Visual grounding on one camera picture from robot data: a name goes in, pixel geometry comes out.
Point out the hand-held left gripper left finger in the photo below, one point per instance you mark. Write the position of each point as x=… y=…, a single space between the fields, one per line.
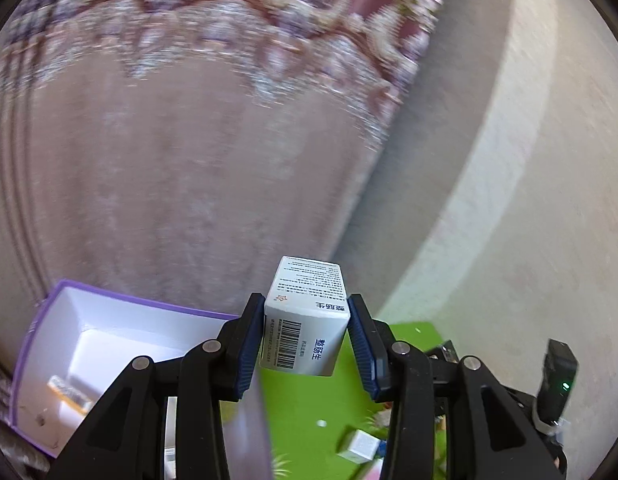
x=250 y=350

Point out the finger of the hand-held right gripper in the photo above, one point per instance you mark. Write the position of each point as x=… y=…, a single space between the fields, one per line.
x=446 y=351

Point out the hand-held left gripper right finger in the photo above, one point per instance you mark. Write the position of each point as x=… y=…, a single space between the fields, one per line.
x=366 y=355

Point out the white box blue print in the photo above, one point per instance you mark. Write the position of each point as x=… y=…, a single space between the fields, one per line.
x=309 y=320

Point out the patterned mauve curtain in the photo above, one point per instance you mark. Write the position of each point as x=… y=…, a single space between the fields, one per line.
x=164 y=160

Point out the green printed desktop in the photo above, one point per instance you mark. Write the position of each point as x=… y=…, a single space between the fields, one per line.
x=309 y=400

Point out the purple cardboard box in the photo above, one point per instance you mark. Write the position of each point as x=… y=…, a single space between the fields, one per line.
x=114 y=320

